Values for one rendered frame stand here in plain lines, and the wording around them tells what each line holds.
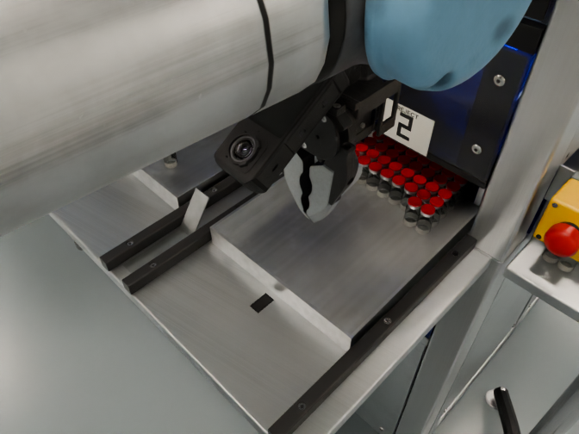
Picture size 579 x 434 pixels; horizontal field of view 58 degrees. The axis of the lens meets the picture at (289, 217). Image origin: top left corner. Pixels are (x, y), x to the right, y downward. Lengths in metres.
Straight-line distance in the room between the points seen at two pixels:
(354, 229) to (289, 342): 0.21
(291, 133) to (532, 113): 0.35
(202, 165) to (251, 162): 0.53
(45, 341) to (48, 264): 0.32
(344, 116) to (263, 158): 0.08
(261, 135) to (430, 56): 0.23
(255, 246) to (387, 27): 0.62
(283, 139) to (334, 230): 0.42
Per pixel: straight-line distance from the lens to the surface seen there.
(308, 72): 0.17
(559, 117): 0.65
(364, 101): 0.42
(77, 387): 1.74
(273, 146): 0.38
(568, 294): 0.81
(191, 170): 0.90
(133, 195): 0.88
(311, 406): 0.62
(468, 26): 0.19
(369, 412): 1.44
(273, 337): 0.68
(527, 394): 1.76
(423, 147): 0.76
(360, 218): 0.81
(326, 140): 0.42
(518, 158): 0.69
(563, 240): 0.68
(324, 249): 0.76
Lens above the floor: 1.46
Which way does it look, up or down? 46 degrees down
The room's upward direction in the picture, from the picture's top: straight up
